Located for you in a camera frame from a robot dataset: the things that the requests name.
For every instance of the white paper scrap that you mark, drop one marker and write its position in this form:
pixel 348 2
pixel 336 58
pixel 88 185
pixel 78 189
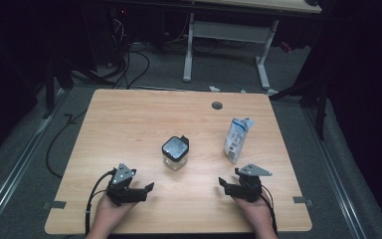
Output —
pixel 214 88

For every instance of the black stand legs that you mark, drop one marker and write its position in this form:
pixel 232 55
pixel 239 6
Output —
pixel 320 109
pixel 49 89

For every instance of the dark computer tower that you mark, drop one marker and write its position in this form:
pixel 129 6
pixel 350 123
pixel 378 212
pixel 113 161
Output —
pixel 106 33

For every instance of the metal floor rail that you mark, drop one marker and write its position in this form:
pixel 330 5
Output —
pixel 20 162
pixel 335 176

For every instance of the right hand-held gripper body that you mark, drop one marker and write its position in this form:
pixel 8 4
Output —
pixel 248 187

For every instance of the person's left hand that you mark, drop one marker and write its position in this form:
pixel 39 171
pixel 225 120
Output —
pixel 109 214

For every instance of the person's right hand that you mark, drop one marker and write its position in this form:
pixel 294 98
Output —
pixel 258 214

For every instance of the clear jar with black lid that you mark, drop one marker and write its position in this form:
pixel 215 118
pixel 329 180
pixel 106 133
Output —
pixel 175 149

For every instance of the grey tape piece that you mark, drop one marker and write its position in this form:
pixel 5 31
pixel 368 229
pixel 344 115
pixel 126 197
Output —
pixel 54 205

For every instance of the small red object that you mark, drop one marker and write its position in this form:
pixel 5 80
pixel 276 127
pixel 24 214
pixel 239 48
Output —
pixel 286 47

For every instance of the white and blue pouch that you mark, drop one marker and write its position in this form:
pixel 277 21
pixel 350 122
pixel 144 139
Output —
pixel 236 139

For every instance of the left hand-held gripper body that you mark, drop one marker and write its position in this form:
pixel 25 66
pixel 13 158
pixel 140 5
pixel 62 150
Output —
pixel 121 174

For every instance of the white-legged wooden desk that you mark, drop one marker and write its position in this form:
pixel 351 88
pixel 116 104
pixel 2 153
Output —
pixel 227 31

